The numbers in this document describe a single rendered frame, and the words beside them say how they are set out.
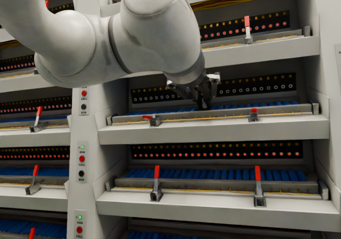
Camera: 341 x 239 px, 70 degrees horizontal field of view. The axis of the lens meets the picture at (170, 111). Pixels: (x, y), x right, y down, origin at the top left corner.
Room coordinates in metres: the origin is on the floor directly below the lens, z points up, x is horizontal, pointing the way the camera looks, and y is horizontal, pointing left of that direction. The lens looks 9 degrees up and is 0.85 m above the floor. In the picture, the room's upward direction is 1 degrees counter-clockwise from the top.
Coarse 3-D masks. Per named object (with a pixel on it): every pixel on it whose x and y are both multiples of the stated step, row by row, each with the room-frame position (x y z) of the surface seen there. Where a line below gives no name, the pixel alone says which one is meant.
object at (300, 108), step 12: (240, 108) 0.66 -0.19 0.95; (264, 108) 0.62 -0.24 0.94; (276, 108) 0.62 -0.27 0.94; (288, 108) 0.61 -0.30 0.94; (300, 108) 0.60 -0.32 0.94; (120, 120) 0.76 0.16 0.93; (132, 120) 0.75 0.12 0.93; (144, 120) 0.73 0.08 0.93; (168, 120) 0.69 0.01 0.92; (180, 120) 0.68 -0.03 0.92
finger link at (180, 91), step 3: (168, 84) 0.57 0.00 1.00; (168, 87) 0.58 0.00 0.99; (171, 87) 0.58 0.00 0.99; (177, 87) 0.59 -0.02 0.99; (180, 87) 0.61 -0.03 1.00; (174, 90) 0.60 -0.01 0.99; (177, 90) 0.59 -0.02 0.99; (180, 90) 0.61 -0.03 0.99; (183, 90) 0.63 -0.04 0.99; (177, 93) 0.61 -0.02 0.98; (180, 93) 0.61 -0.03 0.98; (183, 93) 0.62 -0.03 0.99; (183, 96) 0.63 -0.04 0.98; (186, 96) 0.64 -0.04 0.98
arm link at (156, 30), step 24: (144, 0) 0.29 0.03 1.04; (168, 0) 0.29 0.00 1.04; (120, 24) 0.35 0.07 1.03; (144, 24) 0.30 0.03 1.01; (168, 24) 0.31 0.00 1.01; (192, 24) 0.34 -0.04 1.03; (120, 48) 0.36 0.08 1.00; (144, 48) 0.34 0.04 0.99; (168, 48) 0.34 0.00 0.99; (192, 48) 0.37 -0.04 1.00; (168, 72) 0.43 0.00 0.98
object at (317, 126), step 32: (224, 96) 0.77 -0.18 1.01; (256, 96) 0.75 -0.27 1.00; (288, 96) 0.72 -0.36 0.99; (320, 96) 0.58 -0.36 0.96; (96, 128) 0.73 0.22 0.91; (128, 128) 0.70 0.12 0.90; (160, 128) 0.67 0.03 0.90; (192, 128) 0.64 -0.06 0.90; (224, 128) 0.62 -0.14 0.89; (256, 128) 0.59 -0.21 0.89; (288, 128) 0.57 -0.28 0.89; (320, 128) 0.55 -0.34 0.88
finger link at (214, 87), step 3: (216, 72) 0.54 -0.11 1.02; (216, 81) 0.54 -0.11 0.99; (219, 81) 0.54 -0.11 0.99; (213, 84) 0.55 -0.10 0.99; (216, 84) 0.55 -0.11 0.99; (213, 87) 0.57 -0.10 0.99; (216, 87) 0.57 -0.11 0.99; (213, 90) 0.59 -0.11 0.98; (216, 90) 0.59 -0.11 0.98; (213, 93) 0.61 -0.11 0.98; (216, 93) 0.61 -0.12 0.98; (213, 96) 0.63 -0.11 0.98
